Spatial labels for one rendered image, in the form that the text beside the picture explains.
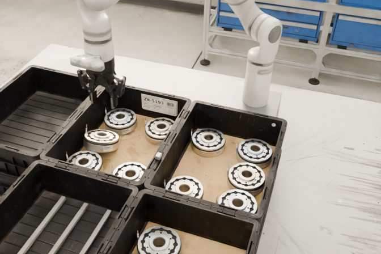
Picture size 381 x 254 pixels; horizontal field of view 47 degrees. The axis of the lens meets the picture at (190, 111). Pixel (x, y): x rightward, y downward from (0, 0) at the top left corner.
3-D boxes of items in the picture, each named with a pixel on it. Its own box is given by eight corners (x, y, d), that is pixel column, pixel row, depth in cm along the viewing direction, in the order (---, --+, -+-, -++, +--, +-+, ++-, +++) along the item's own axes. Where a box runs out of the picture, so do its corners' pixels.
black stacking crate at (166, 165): (193, 128, 144) (193, 101, 137) (282, 149, 137) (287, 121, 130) (144, 218, 114) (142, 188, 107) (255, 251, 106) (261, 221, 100)
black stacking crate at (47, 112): (37, 92, 159) (31, 65, 152) (110, 109, 151) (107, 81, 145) (-42, 163, 129) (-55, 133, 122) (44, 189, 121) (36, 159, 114)
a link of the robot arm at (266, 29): (287, 17, 138) (279, 64, 149) (266, 7, 144) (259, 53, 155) (267, 25, 134) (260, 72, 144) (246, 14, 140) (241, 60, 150)
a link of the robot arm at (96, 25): (76, 32, 111) (90, 46, 105) (69, -27, 102) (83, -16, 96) (102, 26, 114) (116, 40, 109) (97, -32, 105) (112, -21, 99)
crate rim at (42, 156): (108, 86, 146) (108, 80, 144) (193, 105, 138) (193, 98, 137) (38, 164, 115) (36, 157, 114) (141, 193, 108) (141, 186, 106)
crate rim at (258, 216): (193, 105, 138) (193, 98, 137) (287, 125, 131) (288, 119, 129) (142, 193, 108) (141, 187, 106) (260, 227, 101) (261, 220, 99)
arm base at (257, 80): (242, 91, 163) (248, 51, 153) (267, 94, 162) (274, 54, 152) (241, 106, 156) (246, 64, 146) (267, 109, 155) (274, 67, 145)
